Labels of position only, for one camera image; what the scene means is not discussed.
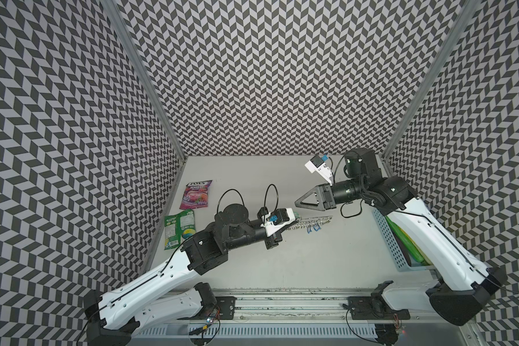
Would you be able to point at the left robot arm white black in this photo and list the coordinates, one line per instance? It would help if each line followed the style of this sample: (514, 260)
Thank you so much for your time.
(114, 317)

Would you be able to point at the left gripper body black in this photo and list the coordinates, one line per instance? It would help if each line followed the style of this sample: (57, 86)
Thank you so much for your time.
(271, 241)

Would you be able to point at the purple candy bag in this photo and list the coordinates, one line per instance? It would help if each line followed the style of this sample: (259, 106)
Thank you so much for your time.
(195, 195)

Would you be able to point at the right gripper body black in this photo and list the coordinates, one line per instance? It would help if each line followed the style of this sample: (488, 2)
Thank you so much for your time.
(329, 194)

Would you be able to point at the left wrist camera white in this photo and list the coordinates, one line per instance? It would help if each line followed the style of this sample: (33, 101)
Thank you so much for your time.
(273, 221)

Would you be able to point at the right base wiring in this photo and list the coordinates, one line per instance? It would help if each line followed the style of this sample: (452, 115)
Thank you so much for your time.
(385, 332)

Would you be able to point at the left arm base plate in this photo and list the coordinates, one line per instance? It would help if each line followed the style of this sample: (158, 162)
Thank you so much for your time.
(223, 308)

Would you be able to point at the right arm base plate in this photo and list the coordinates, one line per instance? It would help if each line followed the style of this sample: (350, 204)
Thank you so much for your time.
(370, 308)

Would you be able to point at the green candy bag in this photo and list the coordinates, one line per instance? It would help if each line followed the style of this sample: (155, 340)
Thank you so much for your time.
(178, 228)

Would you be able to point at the aluminium frame rail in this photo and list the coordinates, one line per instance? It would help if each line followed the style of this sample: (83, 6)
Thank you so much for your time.
(308, 317)

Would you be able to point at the light blue plastic basket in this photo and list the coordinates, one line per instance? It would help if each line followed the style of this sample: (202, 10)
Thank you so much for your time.
(401, 258)

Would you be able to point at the left base wiring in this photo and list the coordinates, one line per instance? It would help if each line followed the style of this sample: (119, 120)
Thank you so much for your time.
(205, 326)

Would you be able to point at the base wiring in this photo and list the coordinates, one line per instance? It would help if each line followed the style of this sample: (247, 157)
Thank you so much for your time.
(385, 332)
(205, 326)

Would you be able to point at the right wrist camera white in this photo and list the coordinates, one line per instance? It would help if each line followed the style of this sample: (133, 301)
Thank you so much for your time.
(318, 164)

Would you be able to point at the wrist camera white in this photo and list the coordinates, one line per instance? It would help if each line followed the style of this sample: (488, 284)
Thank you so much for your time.
(273, 221)
(318, 164)

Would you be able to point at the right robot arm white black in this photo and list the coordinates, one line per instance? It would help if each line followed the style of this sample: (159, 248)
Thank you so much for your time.
(465, 284)

